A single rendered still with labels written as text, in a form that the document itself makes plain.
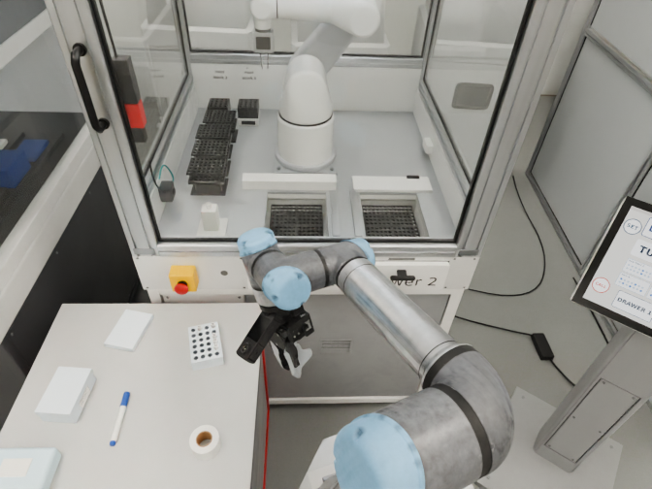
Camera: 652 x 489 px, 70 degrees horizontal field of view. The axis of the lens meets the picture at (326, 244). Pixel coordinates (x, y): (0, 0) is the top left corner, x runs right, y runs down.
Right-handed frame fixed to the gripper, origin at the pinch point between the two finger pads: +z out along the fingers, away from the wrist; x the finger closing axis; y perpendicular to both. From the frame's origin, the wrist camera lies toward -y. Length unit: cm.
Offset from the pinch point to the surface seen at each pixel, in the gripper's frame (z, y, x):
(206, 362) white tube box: 8.1, -8.6, 30.2
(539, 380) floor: 106, 118, -2
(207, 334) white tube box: 6.0, -3.1, 37.9
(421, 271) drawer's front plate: 6, 54, 5
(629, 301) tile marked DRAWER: 12, 77, -44
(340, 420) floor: 88, 36, 44
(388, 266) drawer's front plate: 1.8, 46.0, 10.3
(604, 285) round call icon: 9, 76, -38
